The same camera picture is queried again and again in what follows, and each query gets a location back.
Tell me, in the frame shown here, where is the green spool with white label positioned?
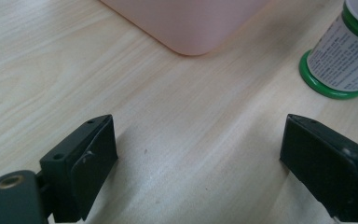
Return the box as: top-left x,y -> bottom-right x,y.
298,0 -> 358,101

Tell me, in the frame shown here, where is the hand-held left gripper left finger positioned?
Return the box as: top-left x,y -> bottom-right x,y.
39,114 -> 119,224

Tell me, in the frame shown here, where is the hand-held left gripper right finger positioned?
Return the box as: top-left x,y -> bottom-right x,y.
279,113 -> 358,224

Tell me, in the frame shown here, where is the pink plastic container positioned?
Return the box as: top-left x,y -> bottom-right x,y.
99,0 -> 269,57

